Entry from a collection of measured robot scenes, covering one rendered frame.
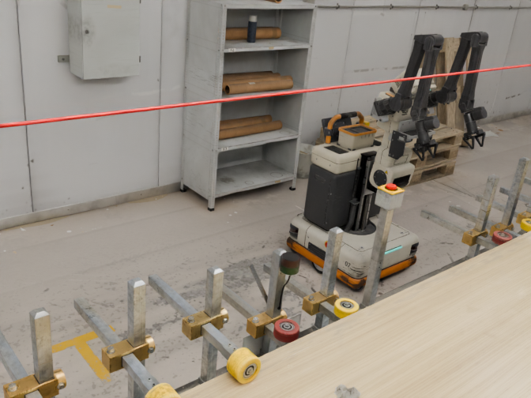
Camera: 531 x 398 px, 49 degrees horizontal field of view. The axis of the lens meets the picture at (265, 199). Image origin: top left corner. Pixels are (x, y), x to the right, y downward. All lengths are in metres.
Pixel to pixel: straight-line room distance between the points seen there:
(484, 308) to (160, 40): 3.09
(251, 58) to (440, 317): 3.33
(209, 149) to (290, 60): 1.08
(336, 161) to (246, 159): 1.73
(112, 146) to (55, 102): 0.55
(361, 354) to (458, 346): 0.33
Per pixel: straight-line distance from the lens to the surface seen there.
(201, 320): 1.75
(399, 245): 3.89
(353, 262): 3.65
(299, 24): 4.88
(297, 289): 2.15
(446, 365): 1.87
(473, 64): 3.54
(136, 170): 4.64
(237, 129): 4.66
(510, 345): 2.05
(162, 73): 4.52
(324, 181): 3.74
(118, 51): 4.05
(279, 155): 5.20
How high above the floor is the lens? 2.01
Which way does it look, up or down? 24 degrees down
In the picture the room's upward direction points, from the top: 6 degrees clockwise
